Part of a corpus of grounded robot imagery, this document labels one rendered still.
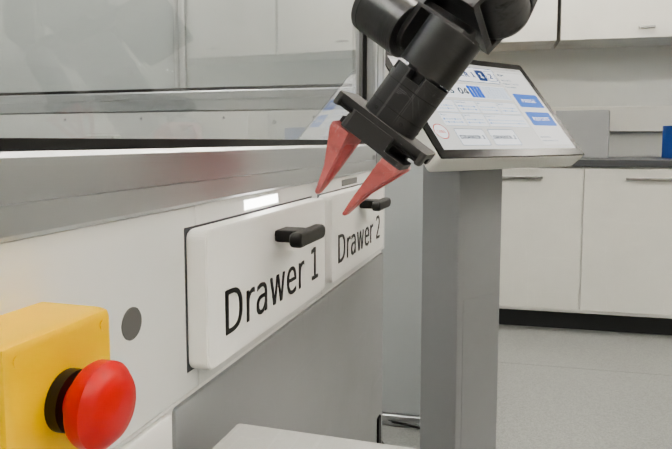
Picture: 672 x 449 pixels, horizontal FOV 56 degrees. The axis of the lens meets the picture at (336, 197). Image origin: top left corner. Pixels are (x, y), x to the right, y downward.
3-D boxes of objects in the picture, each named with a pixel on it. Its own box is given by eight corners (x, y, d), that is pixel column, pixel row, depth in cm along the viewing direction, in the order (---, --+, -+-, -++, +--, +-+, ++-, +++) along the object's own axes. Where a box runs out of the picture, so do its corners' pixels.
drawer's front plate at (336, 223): (383, 246, 106) (383, 181, 105) (331, 284, 78) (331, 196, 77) (372, 246, 107) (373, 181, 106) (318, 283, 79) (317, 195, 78)
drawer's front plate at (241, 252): (325, 288, 76) (325, 197, 75) (208, 373, 48) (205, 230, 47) (311, 287, 77) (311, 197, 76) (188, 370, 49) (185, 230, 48)
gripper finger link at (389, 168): (317, 182, 67) (369, 109, 65) (370, 223, 66) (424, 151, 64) (295, 186, 61) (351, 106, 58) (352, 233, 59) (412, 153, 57)
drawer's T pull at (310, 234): (326, 237, 64) (326, 223, 64) (300, 249, 57) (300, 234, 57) (292, 235, 65) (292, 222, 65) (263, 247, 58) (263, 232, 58)
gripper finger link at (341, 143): (312, 177, 67) (363, 105, 65) (364, 219, 66) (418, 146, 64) (288, 181, 61) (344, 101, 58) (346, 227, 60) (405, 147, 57)
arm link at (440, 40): (474, 25, 54) (496, 46, 59) (419, -11, 58) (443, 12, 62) (425, 91, 56) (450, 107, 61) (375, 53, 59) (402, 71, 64)
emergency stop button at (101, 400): (145, 430, 31) (143, 350, 30) (91, 471, 27) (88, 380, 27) (93, 422, 32) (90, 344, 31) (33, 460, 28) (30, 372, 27)
